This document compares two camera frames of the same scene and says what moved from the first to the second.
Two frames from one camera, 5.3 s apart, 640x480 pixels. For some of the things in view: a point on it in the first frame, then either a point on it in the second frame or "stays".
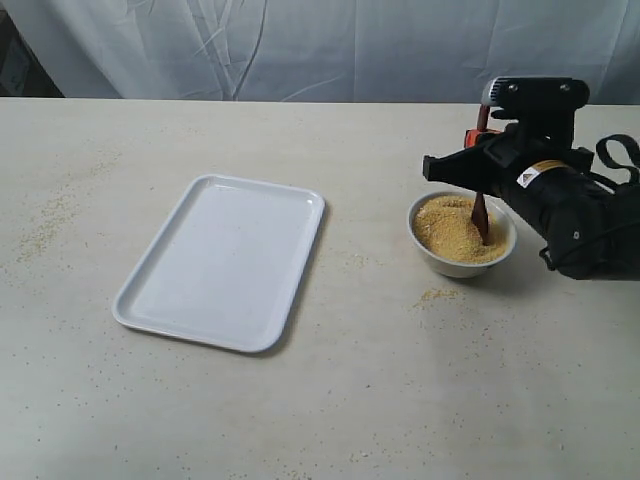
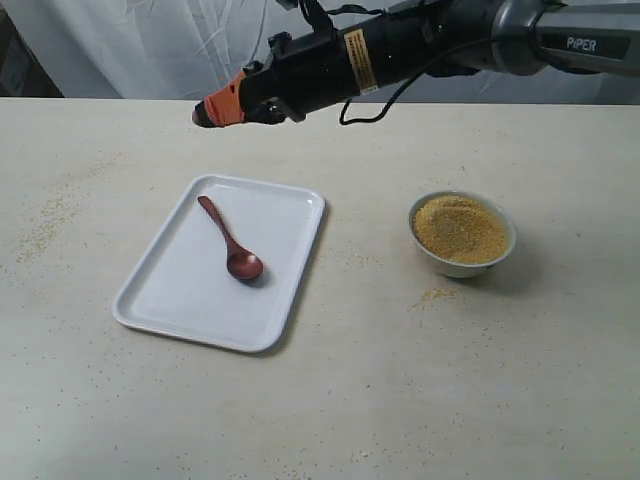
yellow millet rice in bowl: [444, 227] stays
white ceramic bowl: [461, 269] stays
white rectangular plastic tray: [226, 266] stays
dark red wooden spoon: [480, 210] -> [241, 263]
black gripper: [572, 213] -> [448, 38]
